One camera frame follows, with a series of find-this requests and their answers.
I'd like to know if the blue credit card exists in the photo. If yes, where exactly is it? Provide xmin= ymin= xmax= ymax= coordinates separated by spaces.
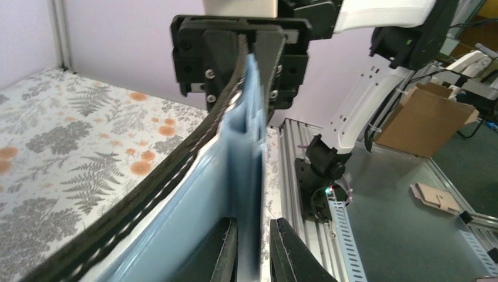
xmin=236 ymin=163 xmax=261 ymax=281

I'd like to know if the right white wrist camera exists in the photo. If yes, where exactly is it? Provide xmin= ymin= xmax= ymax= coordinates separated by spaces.
xmin=202 ymin=0 xmax=278 ymax=18

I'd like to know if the slotted cable duct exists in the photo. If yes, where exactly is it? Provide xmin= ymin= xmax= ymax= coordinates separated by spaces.
xmin=328 ymin=200 xmax=367 ymax=281

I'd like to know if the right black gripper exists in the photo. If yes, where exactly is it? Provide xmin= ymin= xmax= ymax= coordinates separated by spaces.
xmin=170 ymin=15 xmax=312 ymax=121

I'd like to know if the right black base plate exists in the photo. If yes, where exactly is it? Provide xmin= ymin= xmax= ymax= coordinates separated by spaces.
xmin=294 ymin=158 xmax=352 ymax=223

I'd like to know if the small cardboard piece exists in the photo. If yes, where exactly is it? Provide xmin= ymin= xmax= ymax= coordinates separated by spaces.
xmin=410 ymin=183 xmax=461 ymax=215

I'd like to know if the black leather card holder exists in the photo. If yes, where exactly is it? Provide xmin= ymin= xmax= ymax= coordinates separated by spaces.
xmin=25 ymin=37 xmax=267 ymax=281

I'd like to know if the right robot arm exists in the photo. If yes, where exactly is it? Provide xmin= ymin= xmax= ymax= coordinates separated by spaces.
xmin=170 ymin=1 xmax=459 ymax=222

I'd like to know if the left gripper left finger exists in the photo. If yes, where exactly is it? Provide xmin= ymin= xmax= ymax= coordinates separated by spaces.
xmin=170 ymin=217 xmax=238 ymax=282

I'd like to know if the aluminium mounting rail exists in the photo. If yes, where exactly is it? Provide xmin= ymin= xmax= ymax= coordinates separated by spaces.
xmin=279 ymin=119 xmax=348 ymax=281

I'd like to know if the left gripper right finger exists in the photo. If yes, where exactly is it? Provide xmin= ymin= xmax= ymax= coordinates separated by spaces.
xmin=270 ymin=218 xmax=337 ymax=282

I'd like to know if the cardboard box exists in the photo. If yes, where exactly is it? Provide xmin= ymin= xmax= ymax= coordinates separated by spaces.
xmin=375 ymin=82 xmax=479 ymax=158

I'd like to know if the floral table mat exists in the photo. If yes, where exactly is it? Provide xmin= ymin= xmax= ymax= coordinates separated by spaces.
xmin=0 ymin=68 xmax=283 ymax=282

